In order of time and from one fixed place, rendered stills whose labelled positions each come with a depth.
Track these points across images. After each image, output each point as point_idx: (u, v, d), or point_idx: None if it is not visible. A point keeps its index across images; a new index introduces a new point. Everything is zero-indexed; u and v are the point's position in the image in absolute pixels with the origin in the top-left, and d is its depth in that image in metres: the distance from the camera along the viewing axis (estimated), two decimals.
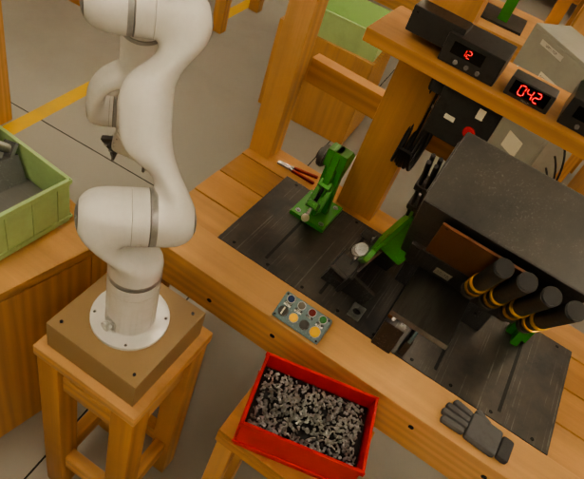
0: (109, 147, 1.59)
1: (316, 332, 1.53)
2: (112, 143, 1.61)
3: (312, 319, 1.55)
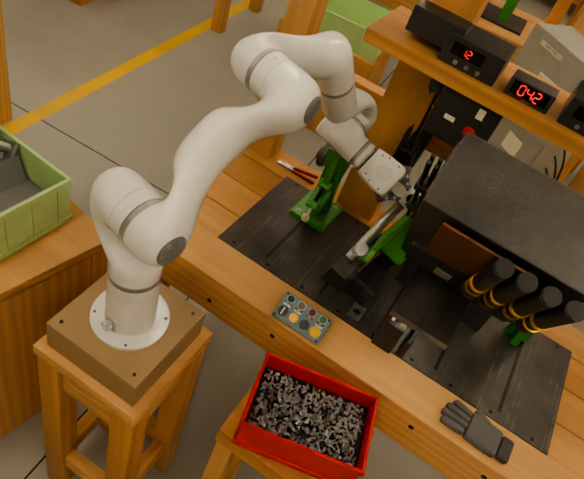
0: None
1: (316, 332, 1.53)
2: (409, 182, 1.55)
3: (312, 319, 1.55)
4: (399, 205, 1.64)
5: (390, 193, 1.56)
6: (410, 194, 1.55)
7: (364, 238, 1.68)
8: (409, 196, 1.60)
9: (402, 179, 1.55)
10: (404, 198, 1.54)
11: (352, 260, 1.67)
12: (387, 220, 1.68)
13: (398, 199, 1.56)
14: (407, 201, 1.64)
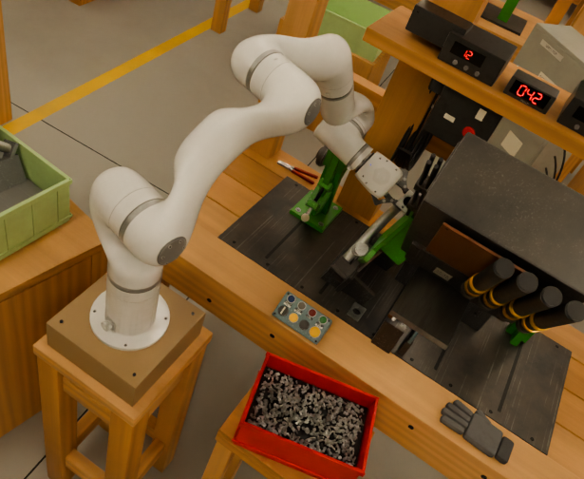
0: (403, 183, 1.58)
1: (316, 332, 1.53)
2: (406, 185, 1.56)
3: (312, 319, 1.55)
4: (396, 207, 1.65)
5: (387, 196, 1.56)
6: (407, 197, 1.56)
7: (361, 239, 1.68)
8: (406, 199, 1.61)
9: (399, 182, 1.56)
10: (401, 201, 1.55)
11: (348, 261, 1.68)
12: (385, 222, 1.69)
13: (395, 201, 1.56)
14: (405, 202, 1.65)
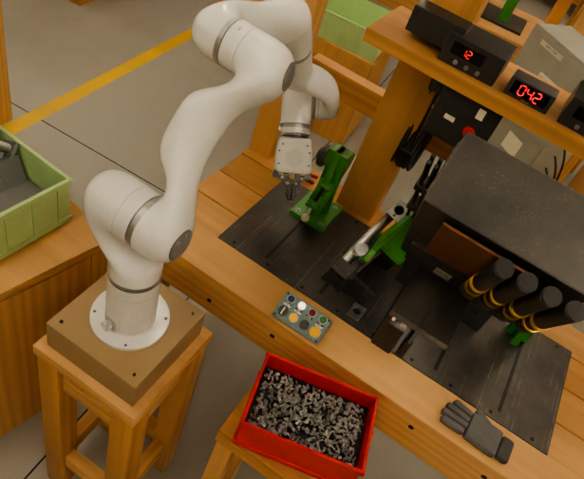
0: None
1: (316, 332, 1.53)
2: (297, 184, 1.55)
3: (312, 319, 1.55)
4: (388, 217, 1.65)
5: (287, 177, 1.54)
6: (399, 205, 1.57)
7: (352, 248, 1.68)
8: (398, 207, 1.62)
9: (298, 176, 1.55)
10: (392, 209, 1.56)
11: None
12: (377, 232, 1.69)
13: (289, 186, 1.55)
14: (397, 212, 1.65)
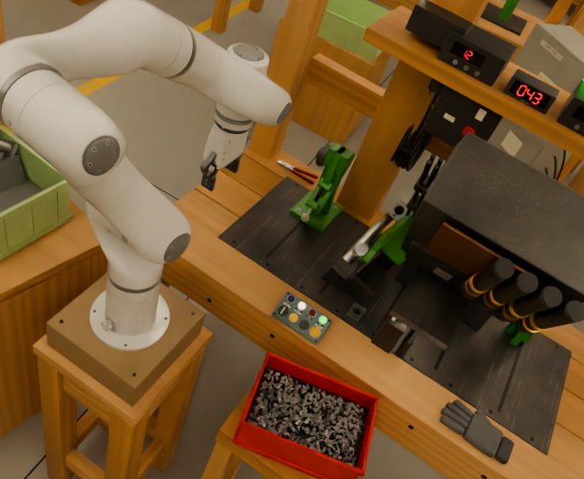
0: (211, 173, 1.23)
1: (316, 332, 1.53)
2: (202, 171, 1.24)
3: (312, 319, 1.55)
4: (388, 217, 1.65)
5: None
6: (399, 205, 1.57)
7: (352, 248, 1.68)
8: (398, 207, 1.62)
9: None
10: (392, 209, 1.56)
11: None
12: (377, 232, 1.69)
13: None
14: (397, 212, 1.65)
